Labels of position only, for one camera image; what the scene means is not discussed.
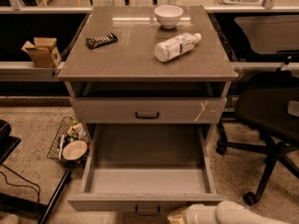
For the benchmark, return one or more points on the black office chair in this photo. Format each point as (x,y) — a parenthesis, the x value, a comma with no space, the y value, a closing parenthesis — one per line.
(269,105)

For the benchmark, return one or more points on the open cardboard box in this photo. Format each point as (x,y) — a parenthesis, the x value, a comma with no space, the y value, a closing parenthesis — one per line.
(43,52)

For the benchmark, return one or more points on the padded gripper body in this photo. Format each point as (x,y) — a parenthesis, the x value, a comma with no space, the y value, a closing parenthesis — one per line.
(196,216)

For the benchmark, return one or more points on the clear plastic water bottle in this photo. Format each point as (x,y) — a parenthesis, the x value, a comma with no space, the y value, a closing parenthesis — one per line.
(175,46)

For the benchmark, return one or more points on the black desk leg frame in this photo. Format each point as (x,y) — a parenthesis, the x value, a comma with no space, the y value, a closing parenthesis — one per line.
(18,205)

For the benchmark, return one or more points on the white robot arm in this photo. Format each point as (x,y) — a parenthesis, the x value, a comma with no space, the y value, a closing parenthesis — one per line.
(225,212)

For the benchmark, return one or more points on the black snack bar wrapper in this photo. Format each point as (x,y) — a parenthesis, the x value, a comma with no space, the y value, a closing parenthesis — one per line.
(100,41)

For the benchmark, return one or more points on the grey drawer cabinet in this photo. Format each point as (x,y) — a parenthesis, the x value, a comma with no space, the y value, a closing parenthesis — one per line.
(128,68)

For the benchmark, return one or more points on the grey drawer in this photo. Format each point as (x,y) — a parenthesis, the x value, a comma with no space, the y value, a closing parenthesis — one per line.
(150,110)
(146,169)

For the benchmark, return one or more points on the black wire basket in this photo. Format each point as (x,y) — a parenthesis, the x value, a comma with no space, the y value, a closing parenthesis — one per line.
(63,137)

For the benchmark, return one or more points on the grey top drawer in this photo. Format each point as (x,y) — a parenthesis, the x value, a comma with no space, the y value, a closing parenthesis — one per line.
(150,110)

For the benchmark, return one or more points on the white bowl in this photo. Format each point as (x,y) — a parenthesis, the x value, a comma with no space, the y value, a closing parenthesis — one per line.
(168,16)

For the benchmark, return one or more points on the beige bowl in basket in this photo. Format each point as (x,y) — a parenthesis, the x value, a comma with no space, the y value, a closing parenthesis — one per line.
(75,150)

